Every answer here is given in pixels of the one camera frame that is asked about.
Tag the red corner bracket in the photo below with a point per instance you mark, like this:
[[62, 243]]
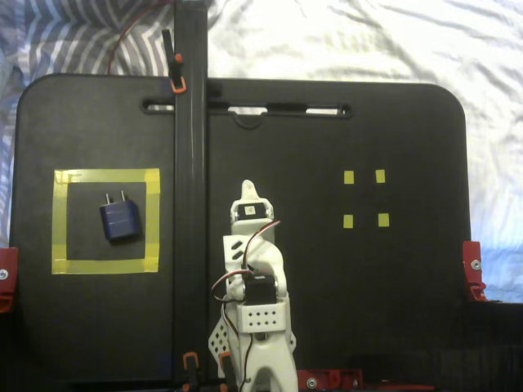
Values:
[[8, 277], [474, 269]]

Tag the black curved backdrop sheet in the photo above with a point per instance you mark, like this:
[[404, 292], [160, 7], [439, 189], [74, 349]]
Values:
[[498, 347]]

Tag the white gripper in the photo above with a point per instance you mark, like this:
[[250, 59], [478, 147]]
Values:
[[250, 211]]

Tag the red pole foot bracket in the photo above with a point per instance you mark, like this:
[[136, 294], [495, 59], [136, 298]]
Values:
[[327, 379]]

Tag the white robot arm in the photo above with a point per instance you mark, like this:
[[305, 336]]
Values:
[[261, 261]]

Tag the blue white charger plug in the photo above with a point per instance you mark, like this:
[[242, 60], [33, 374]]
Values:
[[120, 222]]

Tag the grey striped blanket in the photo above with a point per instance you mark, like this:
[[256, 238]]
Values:
[[61, 41]]

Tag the orange black spring clamp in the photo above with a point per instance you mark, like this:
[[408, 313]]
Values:
[[176, 69], [190, 367], [226, 367]]

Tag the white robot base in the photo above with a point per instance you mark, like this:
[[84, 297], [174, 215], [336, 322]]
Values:
[[218, 341]]

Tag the white bed sheet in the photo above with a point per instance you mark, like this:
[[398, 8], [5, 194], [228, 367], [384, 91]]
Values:
[[367, 41]]

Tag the yellow tape square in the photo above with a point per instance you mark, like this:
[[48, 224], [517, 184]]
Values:
[[106, 267]]

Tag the black flat bar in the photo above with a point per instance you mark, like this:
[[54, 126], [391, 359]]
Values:
[[191, 204]]

